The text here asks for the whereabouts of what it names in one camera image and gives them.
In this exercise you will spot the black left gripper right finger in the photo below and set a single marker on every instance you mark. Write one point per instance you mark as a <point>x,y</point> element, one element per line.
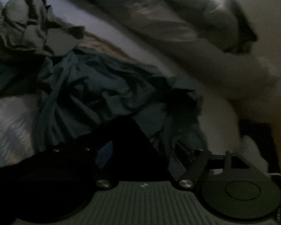
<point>192,166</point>

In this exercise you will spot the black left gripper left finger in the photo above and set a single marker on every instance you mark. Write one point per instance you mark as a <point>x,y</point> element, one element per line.
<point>94,166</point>

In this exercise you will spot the grey crumpled garment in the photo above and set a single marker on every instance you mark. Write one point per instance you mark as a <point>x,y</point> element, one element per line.
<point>31,26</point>

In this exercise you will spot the light blue bed sheet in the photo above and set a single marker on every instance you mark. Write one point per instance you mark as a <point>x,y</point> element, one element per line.
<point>237,77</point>

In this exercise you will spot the dark blue crumpled garment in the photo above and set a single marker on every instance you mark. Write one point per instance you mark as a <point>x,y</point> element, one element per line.
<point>87,94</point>

